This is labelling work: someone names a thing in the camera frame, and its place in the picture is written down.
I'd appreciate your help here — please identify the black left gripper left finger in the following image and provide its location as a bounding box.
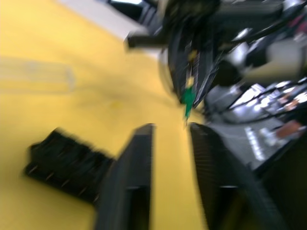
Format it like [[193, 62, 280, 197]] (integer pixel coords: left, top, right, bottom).
[[94, 123, 155, 230]]

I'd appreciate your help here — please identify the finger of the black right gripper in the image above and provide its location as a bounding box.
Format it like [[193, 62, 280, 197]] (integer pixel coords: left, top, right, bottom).
[[166, 35, 192, 105], [193, 47, 220, 108]]

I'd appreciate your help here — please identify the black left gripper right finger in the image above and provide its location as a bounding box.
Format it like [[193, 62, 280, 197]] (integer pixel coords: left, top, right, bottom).
[[189, 122, 288, 230]]

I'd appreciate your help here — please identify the green blade fuse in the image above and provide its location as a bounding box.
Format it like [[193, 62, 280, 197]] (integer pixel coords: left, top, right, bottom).
[[183, 85, 197, 122]]

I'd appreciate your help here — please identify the black fuse box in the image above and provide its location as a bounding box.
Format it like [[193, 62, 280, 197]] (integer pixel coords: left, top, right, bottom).
[[23, 128, 116, 207]]

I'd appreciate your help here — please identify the yellow foam mat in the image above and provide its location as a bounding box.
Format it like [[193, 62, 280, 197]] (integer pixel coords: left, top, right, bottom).
[[0, 0, 240, 230]]

